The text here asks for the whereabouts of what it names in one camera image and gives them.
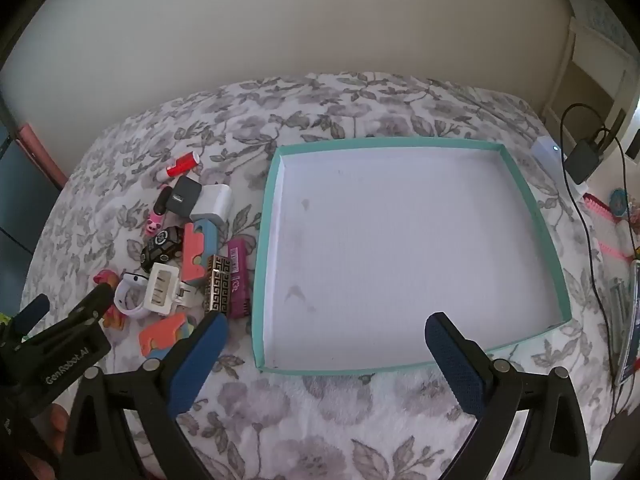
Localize orange dog toy figure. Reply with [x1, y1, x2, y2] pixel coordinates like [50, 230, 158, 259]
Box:
[95, 270, 126, 331]

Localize pink comb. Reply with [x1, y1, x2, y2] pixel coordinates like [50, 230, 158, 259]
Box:
[582, 192, 617, 219]

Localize person's left hand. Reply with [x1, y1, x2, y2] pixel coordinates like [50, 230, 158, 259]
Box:
[20, 402, 72, 480]

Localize black toy car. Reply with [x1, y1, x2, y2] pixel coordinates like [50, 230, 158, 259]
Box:
[140, 226, 186, 270]

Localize black power brick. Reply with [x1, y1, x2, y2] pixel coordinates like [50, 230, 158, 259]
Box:
[565, 140, 603, 185]

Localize floral blanket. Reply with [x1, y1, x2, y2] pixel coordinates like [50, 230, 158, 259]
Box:
[20, 72, 621, 480]

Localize magenta rectangular case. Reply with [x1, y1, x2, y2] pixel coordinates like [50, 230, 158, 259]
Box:
[227, 239, 251, 318]

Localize orange and blue foam puzzle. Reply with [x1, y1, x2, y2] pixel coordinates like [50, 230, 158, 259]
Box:
[139, 312, 196, 361]

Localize white router box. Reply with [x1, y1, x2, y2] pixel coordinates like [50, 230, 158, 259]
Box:
[531, 135, 586, 196]

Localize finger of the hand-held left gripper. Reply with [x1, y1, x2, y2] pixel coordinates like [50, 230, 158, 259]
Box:
[20, 284, 116, 357]
[9, 294, 51, 342]

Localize white plastic box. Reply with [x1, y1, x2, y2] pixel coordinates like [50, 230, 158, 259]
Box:
[144, 262, 196, 317]

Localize metal pens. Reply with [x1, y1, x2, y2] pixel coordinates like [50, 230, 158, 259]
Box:
[607, 280, 631, 361]

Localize salmon pink board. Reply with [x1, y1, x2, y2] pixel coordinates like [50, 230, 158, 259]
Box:
[15, 125, 68, 188]

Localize black charger cube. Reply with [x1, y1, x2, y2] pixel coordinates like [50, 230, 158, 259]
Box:
[165, 175, 203, 217]

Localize teal round object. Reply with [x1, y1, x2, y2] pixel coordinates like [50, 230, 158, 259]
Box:
[611, 189, 633, 218]

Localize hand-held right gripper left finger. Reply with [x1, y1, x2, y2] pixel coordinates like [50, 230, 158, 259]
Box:
[60, 311, 230, 480]

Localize gold patterned box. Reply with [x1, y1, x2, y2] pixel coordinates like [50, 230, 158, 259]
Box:
[202, 255, 233, 317]

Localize red glue bottle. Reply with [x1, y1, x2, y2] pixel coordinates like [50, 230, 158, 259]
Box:
[156, 152, 202, 182]

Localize pink and blue foam block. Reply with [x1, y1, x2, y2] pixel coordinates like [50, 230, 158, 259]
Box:
[181, 219, 221, 286]

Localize white power adapter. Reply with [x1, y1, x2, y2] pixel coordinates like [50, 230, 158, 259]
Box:
[189, 184, 235, 226]

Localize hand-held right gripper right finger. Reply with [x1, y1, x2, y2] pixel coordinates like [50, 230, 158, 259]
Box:
[424, 312, 593, 480]

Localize teal-rimmed white box tray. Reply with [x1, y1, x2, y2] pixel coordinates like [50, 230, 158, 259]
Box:
[248, 141, 572, 376]

